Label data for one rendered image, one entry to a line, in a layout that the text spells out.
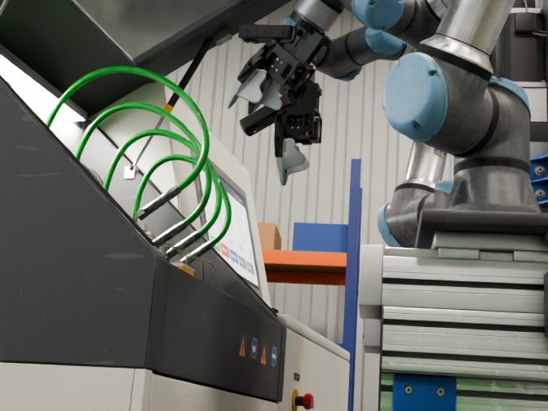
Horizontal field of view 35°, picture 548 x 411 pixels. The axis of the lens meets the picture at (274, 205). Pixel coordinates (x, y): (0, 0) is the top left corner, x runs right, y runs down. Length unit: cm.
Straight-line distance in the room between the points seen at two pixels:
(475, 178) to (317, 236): 579
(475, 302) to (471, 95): 29
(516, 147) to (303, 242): 578
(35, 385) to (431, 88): 70
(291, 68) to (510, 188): 48
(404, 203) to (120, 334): 88
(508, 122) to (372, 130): 727
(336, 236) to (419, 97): 586
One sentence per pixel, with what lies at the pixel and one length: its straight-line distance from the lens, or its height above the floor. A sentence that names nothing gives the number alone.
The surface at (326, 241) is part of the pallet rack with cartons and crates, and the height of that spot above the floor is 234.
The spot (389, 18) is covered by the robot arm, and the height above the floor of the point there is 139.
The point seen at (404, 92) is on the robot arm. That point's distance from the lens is 125.
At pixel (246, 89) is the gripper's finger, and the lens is 157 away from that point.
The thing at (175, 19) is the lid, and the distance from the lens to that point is 206.
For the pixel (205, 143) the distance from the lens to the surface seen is 165.
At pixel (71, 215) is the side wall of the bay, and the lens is 131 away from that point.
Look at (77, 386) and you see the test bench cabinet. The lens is 126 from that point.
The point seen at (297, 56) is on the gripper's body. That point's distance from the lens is 156.
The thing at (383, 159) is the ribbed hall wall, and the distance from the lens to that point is 846.
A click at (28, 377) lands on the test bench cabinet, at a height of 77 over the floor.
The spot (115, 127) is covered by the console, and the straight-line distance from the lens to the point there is 217.
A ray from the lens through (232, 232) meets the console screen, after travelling 240.
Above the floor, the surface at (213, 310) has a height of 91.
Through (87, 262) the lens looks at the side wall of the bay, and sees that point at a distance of 128.
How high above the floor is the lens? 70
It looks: 16 degrees up
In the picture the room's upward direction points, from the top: 4 degrees clockwise
